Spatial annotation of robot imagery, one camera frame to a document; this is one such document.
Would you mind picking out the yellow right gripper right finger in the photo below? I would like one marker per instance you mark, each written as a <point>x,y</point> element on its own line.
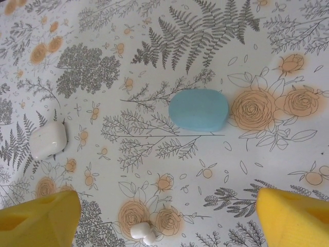
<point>295,223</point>

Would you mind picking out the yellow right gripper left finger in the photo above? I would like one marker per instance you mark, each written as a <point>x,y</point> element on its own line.
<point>38,223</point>

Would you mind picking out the white square earbud charging case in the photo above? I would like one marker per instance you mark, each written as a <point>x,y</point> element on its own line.
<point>48,141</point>

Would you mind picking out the blue earbud charging case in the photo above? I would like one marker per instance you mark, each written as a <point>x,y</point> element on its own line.
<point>198,110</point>

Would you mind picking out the floral patterned tablecloth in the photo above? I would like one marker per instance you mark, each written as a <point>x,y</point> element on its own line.
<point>154,51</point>

